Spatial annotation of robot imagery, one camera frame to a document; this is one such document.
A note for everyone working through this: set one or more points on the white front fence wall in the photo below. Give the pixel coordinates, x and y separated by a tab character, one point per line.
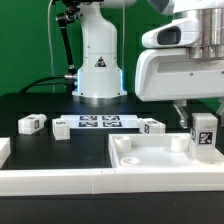
108	181

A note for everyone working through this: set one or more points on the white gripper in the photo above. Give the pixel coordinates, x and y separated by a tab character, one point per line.
165	70

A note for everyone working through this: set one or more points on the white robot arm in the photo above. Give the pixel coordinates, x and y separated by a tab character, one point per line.
93	42

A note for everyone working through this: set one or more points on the white fence wall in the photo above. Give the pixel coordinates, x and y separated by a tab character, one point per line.
108	181
5	150

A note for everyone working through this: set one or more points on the white square tabletop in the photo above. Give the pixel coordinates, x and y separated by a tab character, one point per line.
154	150

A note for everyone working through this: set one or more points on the white left fence wall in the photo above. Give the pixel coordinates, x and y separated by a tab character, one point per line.
5	150

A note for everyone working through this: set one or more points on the white marker base plate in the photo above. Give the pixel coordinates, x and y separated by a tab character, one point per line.
101	121

